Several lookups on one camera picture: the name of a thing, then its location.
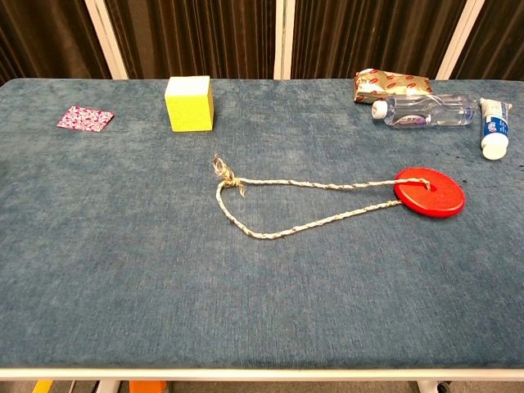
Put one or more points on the red disc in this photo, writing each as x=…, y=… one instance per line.
x=444, y=200

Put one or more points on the yellow cube block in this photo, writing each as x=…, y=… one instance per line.
x=189, y=110

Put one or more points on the blue table cloth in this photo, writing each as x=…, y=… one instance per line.
x=163, y=266

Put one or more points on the gold red snack package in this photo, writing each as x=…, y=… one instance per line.
x=389, y=84

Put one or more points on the dark brown curtain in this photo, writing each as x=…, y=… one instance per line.
x=196, y=37

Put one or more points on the clear plastic water bottle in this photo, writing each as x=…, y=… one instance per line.
x=425, y=112

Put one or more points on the pink patterned square cloth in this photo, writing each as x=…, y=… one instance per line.
x=85, y=119

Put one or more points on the orange object under table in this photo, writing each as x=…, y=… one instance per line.
x=147, y=386

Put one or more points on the white blue toothpaste tube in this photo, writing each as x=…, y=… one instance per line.
x=495, y=127

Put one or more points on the white vertical frame post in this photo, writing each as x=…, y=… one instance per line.
x=284, y=39

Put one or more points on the white table frame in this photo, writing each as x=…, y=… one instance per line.
x=262, y=374

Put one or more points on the white slanted frame post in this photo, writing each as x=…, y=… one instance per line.
x=458, y=39
x=107, y=39

